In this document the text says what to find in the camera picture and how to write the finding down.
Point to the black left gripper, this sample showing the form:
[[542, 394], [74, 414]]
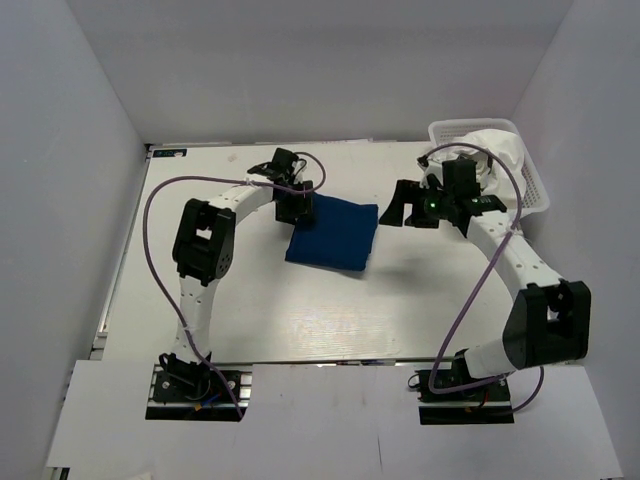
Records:
[[293, 209]]

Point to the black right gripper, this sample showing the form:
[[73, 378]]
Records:
[[414, 201]]

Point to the white t shirt black print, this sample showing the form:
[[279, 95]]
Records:
[[440, 165]]

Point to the blue mickey t shirt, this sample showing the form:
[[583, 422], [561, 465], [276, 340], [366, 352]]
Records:
[[340, 237]]

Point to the white t shirt red print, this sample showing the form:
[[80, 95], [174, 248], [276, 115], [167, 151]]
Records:
[[508, 147]]

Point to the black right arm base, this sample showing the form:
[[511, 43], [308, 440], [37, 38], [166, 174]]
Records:
[[488, 405]]

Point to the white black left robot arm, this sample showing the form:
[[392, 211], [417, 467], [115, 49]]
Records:
[[204, 246]]

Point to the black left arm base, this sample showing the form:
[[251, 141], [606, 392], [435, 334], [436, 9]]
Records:
[[182, 391]]

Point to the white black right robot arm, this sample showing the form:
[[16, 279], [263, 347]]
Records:
[[549, 321]]

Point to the white plastic basket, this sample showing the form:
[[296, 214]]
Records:
[[535, 198]]

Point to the blue label sticker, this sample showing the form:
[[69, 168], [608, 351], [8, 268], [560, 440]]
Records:
[[169, 153]]

